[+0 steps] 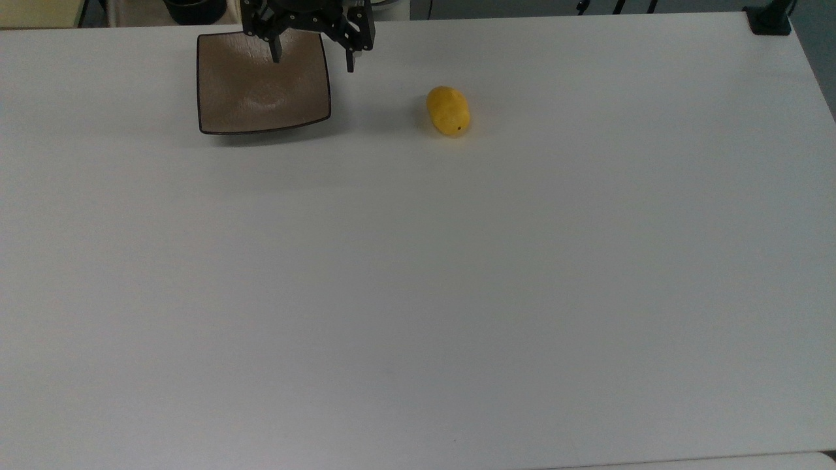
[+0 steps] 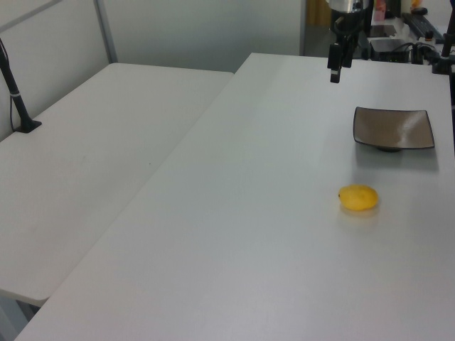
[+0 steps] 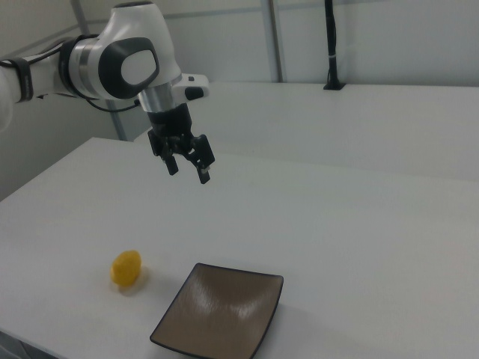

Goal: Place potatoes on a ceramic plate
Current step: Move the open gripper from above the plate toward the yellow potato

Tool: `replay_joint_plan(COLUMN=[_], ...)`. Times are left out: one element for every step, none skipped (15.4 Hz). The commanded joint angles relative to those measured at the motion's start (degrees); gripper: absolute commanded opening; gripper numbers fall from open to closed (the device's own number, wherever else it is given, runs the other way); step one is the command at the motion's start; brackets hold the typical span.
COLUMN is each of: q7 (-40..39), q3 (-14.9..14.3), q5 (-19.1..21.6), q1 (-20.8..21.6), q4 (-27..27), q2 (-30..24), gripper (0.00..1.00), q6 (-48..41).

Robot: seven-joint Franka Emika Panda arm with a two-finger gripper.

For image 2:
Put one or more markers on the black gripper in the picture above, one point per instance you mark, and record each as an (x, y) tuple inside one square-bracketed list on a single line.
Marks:
[(350, 21)]

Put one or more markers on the yellow lemon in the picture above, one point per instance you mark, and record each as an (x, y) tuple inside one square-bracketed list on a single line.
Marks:
[(358, 197)]

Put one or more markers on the black camera pole with base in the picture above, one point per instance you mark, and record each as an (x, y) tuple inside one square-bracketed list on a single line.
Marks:
[(14, 96)]

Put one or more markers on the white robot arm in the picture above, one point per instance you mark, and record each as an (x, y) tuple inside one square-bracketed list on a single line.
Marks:
[(345, 5)]

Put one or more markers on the black computer mouse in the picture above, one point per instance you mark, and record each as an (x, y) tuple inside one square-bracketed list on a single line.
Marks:
[(420, 11)]

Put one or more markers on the square brown ceramic plate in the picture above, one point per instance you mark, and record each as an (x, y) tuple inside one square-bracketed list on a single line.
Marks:
[(392, 128)]

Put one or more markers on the black keyboard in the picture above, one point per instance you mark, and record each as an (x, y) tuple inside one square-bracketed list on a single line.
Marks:
[(423, 24)]

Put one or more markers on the black camera stand clamp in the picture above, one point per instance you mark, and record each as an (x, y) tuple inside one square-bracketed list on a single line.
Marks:
[(444, 60)]

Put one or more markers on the grey partition corner post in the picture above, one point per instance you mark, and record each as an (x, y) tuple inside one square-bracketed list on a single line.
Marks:
[(106, 32)]

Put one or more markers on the pink bottle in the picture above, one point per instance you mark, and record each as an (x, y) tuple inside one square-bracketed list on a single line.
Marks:
[(380, 10)]

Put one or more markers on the black computer box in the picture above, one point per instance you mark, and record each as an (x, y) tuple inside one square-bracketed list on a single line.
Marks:
[(389, 49)]

